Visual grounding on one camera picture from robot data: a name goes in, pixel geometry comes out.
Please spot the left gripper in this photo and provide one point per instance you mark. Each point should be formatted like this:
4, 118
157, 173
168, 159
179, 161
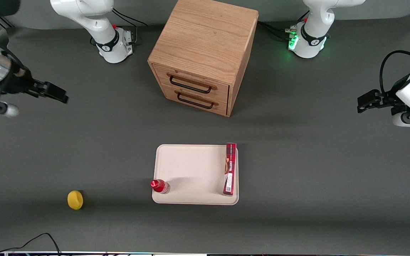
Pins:
386, 97

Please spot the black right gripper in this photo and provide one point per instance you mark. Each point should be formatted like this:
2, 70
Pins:
19, 84

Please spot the coke bottle with red cap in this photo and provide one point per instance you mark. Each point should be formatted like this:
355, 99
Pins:
159, 186

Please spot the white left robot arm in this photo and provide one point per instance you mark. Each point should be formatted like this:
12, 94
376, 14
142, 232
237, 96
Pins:
311, 42

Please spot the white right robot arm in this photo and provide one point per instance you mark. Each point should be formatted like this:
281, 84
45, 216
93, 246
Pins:
94, 17

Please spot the beige plastic tray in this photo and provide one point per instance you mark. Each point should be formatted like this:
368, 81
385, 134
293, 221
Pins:
190, 170

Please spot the yellow lemon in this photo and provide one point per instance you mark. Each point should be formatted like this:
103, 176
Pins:
75, 200

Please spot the large wooden cabinet drawer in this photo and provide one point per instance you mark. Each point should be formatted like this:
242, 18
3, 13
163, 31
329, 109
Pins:
190, 76

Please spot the small wooden cabinet drawer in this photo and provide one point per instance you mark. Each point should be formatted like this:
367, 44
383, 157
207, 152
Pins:
198, 106

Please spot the red tartan shortbread box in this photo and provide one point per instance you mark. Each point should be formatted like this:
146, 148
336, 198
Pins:
230, 170

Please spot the wooden two-drawer cabinet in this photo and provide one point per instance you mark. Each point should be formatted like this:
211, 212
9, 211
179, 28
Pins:
205, 39

